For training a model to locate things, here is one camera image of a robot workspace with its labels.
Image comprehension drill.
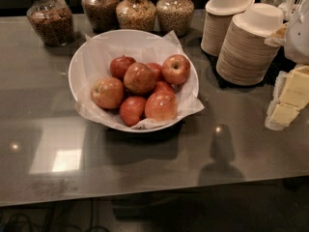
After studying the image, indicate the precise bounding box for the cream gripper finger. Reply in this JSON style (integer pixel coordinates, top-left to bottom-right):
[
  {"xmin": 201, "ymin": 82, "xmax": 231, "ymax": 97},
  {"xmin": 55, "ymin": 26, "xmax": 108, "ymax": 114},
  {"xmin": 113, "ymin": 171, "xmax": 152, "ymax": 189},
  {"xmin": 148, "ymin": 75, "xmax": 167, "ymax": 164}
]
[
  {"xmin": 265, "ymin": 64, "xmax": 309, "ymax": 131},
  {"xmin": 265, "ymin": 23, "xmax": 288, "ymax": 47}
]

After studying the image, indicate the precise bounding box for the red apple hidden centre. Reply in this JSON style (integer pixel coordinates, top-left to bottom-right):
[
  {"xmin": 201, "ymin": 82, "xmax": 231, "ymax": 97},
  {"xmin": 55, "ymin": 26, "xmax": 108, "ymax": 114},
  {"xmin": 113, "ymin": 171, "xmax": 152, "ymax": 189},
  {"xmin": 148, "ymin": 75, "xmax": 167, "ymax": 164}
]
[{"xmin": 153, "ymin": 81, "xmax": 175, "ymax": 93}]

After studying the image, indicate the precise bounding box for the glass jar dark cereal left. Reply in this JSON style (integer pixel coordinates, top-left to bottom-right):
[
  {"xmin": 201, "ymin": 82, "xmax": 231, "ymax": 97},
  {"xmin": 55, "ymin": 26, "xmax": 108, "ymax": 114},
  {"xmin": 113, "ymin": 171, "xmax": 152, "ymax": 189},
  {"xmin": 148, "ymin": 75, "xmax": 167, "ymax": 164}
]
[{"xmin": 26, "ymin": 0, "xmax": 74, "ymax": 46}]

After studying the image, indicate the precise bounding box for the glass jar colourful cereal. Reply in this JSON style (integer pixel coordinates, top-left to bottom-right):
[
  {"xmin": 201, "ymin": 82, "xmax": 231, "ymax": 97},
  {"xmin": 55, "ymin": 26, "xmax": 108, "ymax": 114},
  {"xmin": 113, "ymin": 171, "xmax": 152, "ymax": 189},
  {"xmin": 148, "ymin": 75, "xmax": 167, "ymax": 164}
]
[{"xmin": 116, "ymin": 0, "xmax": 156, "ymax": 32}]

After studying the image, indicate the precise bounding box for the yellow-red apple left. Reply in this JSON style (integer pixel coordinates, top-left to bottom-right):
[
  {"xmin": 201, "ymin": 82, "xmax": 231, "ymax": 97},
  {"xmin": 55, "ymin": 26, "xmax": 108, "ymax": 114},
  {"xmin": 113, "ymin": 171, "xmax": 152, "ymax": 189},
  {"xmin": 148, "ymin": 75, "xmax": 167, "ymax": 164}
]
[{"xmin": 91, "ymin": 77, "xmax": 126, "ymax": 109}]

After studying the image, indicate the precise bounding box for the glass jar light cereal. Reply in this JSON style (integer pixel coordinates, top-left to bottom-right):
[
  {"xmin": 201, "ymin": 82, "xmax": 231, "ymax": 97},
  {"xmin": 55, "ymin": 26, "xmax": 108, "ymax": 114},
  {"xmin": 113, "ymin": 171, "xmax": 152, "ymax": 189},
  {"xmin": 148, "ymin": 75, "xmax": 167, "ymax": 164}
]
[{"xmin": 156, "ymin": 0, "xmax": 194, "ymax": 38}]

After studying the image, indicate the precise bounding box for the white bowl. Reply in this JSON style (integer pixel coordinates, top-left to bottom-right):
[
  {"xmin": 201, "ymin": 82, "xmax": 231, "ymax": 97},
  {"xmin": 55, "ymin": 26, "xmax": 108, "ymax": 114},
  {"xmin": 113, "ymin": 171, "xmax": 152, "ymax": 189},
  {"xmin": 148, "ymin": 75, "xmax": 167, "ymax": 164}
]
[{"xmin": 68, "ymin": 28, "xmax": 200, "ymax": 133}]

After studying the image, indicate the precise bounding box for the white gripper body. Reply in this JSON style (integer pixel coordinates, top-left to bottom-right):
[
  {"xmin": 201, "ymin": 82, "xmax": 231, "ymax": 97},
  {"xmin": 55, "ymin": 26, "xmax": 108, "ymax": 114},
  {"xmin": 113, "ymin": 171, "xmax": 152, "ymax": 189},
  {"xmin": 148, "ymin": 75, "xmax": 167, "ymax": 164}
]
[{"xmin": 284, "ymin": 0, "xmax": 309, "ymax": 65}]

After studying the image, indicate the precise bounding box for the glass jar brown cereal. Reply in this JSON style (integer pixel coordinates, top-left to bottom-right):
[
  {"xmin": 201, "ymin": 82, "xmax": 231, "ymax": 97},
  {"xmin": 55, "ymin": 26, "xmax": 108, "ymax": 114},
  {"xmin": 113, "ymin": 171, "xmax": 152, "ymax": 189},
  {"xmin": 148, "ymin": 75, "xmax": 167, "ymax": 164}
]
[{"xmin": 81, "ymin": 0, "xmax": 120, "ymax": 32}]

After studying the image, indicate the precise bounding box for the white paper liner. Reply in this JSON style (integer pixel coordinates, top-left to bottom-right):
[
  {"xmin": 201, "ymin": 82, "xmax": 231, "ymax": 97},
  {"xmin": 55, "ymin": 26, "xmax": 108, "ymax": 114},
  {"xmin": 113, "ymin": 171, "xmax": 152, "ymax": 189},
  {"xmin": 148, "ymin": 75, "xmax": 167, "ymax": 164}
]
[{"xmin": 74, "ymin": 30, "xmax": 206, "ymax": 131}]

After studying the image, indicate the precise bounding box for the red apple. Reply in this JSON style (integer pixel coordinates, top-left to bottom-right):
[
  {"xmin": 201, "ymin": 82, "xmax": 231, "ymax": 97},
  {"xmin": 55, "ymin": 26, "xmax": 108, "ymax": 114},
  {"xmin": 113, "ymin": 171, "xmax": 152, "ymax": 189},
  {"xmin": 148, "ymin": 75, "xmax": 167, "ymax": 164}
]
[
  {"xmin": 145, "ymin": 91, "xmax": 178, "ymax": 121},
  {"xmin": 161, "ymin": 54, "xmax": 190, "ymax": 85},
  {"xmin": 119, "ymin": 96, "xmax": 147, "ymax": 127},
  {"xmin": 147, "ymin": 63, "xmax": 163, "ymax": 81},
  {"xmin": 124, "ymin": 62, "xmax": 156, "ymax": 96},
  {"xmin": 110, "ymin": 56, "xmax": 135, "ymax": 80}
]

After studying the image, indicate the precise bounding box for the paper bowl stack front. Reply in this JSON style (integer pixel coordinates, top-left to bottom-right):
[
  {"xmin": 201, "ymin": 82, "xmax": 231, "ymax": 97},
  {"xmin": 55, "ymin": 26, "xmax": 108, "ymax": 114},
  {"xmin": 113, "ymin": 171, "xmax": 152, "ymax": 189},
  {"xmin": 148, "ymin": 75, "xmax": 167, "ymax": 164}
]
[{"xmin": 216, "ymin": 3, "xmax": 284, "ymax": 86}]

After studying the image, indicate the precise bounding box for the black mat under stacks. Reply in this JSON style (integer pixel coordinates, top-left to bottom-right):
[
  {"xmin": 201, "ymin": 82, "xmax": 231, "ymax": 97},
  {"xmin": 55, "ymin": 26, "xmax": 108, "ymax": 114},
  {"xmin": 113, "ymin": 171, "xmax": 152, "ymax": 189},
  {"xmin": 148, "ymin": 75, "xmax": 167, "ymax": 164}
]
[{"xmin": 205, "ymin": 48, "xmax": 296, "ymax": 89}]

